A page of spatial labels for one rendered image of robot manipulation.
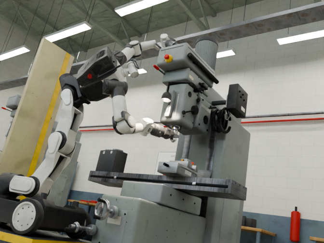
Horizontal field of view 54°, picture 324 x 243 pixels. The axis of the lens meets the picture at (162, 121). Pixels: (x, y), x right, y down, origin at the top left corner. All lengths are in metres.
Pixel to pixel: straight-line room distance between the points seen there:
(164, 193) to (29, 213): 0.79
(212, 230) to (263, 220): 3.97
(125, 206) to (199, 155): 0.96
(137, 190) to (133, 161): 6.29
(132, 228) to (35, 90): 2.20
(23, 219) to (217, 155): 1.44
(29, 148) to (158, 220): 1.95
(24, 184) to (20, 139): 1.23
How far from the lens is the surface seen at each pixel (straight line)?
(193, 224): 2.36
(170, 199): 2.08
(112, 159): 2.58
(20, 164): 3.54
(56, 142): 2.29
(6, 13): 12.03
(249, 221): 5.97
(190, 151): 2.71
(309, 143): 6.50
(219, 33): 5.23
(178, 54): 2.40
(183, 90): 2.38
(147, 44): 2.79
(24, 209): 2.07
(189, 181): 2.07
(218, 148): 2.60
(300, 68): 7.22
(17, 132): 3.52
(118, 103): 2.07
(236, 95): 2.50
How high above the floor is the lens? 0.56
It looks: 19 degrees up
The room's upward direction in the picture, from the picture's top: 11 degrees clockwise
